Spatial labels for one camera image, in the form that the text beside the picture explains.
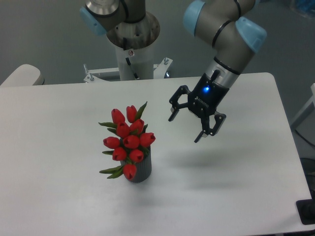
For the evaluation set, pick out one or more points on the white metal base frame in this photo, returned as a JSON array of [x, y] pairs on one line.
[[161, 70]]

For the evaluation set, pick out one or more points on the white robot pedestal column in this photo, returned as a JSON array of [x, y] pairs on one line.
[[134, 46]]

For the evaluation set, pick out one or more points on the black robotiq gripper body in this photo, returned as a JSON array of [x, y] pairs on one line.
[[206, 96]]

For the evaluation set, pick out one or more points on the red tulip bouquet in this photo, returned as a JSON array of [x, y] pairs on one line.
[[130, 133]]

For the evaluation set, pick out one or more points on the clear bin with blue items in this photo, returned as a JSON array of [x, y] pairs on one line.
[[305, 8]]

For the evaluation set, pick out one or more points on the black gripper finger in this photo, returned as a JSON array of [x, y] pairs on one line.
[[206, 129], [174, 101]]

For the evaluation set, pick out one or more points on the white furniture frame right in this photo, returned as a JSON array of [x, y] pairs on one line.
[[305, 111]]

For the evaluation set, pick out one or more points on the dark grey ribbed vase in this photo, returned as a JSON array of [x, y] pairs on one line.
[[139, 167]]

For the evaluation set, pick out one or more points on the black box at table edge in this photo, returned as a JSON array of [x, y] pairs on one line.
[[306, 210]]

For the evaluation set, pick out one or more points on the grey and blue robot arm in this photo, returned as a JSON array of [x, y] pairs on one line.
[[221, 23]]

